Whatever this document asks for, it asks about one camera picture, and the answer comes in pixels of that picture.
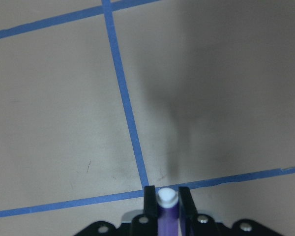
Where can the purple marker pen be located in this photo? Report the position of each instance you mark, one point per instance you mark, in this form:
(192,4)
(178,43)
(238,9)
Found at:
(167,200)

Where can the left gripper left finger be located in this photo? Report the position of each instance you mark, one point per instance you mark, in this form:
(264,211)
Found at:
(146,223)

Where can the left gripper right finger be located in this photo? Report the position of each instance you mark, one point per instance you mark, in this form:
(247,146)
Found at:
(193,223)

